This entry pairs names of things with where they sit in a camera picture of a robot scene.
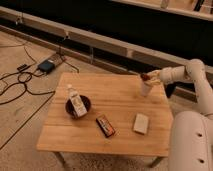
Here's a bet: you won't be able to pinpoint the small black adapter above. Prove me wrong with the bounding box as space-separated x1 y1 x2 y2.
17 64 30 72

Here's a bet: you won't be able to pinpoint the dark blue power box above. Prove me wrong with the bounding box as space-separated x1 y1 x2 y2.
38 60 55 73

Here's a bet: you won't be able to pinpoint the dark brown bowl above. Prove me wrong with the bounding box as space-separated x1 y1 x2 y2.
65 95 91 119

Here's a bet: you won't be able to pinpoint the dark orange snack box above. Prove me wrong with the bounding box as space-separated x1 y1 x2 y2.
96 115 115 138

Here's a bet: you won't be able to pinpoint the red pepper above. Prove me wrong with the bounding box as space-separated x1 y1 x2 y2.
140 73 150 81

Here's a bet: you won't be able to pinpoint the wooden table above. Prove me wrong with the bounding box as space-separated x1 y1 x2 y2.
37 73 173 158

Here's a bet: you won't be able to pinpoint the white plastic bottle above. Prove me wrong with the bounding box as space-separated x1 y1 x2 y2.
67 84 87 117

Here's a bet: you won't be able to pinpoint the black floor cables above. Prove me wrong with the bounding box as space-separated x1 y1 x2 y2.
0 41 56 107

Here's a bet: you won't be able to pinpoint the white sponge block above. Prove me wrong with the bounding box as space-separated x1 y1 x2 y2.
133 114 149 134

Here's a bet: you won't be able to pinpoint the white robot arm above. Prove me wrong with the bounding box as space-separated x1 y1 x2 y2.
147 59 213 171

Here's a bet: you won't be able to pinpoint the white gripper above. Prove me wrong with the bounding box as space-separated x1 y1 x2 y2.
147 68 170 86

